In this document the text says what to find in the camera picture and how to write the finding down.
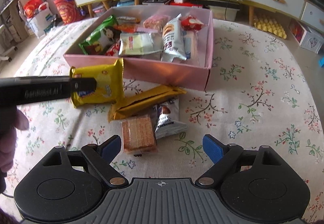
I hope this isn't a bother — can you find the yellow cracker packet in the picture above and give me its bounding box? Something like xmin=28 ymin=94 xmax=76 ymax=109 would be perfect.
xmin=70 ymin=58 xmax=124 ymax=108

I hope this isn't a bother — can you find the clear wafer packet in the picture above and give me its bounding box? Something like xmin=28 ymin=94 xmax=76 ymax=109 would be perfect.
xmin=121 ymin=115 xmax=157 ymax=156

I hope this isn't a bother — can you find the green snack packet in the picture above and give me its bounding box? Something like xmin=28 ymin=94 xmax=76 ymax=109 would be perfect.
xmin=79 ymin=15 xmax=121 ymax=55

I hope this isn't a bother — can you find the red candy packet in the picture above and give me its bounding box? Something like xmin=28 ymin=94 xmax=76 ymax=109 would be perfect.
xmin=105 ymin=41 xmax=120 ymax=57

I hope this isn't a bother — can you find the gold foil snack bar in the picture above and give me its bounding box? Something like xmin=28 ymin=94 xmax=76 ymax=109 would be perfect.
xmin=108 ymin=85 xmax=187 ymax=122

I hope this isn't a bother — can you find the cream yellow biscuit packet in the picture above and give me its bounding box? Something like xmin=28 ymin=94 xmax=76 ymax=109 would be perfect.
xmin=119 ymin=33 xmax=163 ymax=56

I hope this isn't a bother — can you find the orange white jam biscuit packet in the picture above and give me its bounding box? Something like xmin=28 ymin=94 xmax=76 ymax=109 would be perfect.
xmin=114 ymin=24 xmax=159 ymax=34

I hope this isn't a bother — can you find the orange silver snack packet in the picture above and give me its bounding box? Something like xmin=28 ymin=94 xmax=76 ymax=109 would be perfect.
xmin=116 ymin=16 xmax=141 ymax=24

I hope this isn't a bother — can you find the pink rice cracker packet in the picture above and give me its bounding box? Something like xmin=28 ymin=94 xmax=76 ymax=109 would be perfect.
xmin=143 ymin=14 xmax=171 ymax=32

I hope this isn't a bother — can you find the pale green cookie packet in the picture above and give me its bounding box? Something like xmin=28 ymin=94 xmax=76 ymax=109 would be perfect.
xmin=161 ymin=14 xmax=187 ymax=62

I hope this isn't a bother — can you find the white blue bread packet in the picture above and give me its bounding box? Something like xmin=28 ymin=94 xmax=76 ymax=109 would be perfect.
xmin=182 ymin=30 xmax=199 ymax=66

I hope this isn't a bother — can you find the red white packet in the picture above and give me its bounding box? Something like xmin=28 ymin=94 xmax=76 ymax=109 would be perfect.
xmin=181 ymin=15 xmax=205 ymax=31

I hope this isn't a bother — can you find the person's left hand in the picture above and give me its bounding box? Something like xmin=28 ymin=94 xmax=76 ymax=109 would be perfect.
xmin=1 ymin=106 xmax=29 ymax=172

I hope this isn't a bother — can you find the floral tablecloth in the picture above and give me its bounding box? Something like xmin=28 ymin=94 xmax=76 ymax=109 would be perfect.
xmin=1 ymin=20 xmax=323 ymax=223

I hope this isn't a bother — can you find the red lantern bag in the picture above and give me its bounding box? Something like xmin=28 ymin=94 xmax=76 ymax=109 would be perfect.
xmin=54 ymin=0 xmax=84 ymax=25

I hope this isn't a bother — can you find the pink cardboard box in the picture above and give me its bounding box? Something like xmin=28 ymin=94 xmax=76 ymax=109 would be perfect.
xmin=64 ymin=5 xmax=214 ymax=91

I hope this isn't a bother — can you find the red shoe box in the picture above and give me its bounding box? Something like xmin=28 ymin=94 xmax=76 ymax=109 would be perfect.
xmin=169 ymin=1 xmax=203 ymax=9

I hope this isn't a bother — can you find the yellow egg tray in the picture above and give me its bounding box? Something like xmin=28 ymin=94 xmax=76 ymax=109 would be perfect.
xmin=253 ymin=14 xmax=287 ymax=39

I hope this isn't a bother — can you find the white decorated box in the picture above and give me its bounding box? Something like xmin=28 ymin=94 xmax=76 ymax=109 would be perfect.
xmin=288 ymin=18 xmax=323 ymax=54

